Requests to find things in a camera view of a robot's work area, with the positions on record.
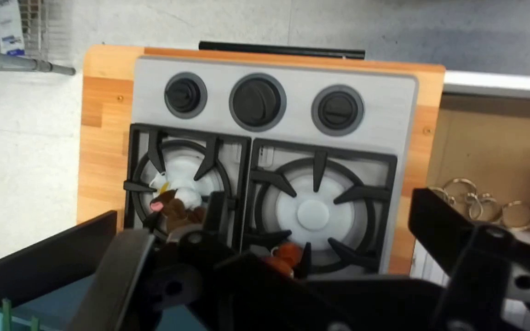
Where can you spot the grey toy stove top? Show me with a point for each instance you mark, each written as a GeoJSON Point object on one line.
{"type": "Point", "coordinates": [331, 196]}

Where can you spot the metal ring set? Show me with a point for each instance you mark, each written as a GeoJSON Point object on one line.
{"type": "Point", "coordinates": [482, 207]}

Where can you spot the right stove knob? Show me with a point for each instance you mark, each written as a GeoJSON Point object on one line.
{"type": "Point", "coordinates": [184, 95]}

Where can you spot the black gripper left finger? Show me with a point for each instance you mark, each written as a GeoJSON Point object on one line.
{"type": "Point", "coordinates": [206, 249]}

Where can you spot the black metal frame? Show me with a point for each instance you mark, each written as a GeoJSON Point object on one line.
{"type": "Point", "coordinates": [88, 249]}

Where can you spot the orange plush doll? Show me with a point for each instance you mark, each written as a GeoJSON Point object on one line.
{"type": "Point", "coordinates": [285, 258]}

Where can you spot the middle stove knob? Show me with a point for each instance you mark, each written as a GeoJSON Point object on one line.
{"type": "Point", "coordinates": [256, 102]}

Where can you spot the brown white plush doll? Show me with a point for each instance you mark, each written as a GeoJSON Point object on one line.
{"type": "Point", "coordinates": [173, 209]}

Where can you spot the right teal planter bin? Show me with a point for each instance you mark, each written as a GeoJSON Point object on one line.
{"type": "Point", "coordinates": [55, 310]}

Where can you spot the black drawer handle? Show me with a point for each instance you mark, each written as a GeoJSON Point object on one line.
{"type": "Point", "coordinates": [281, 51]}

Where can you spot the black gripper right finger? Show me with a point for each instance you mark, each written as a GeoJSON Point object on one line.
{"type": "Point", "coordinates": [477, 253]}

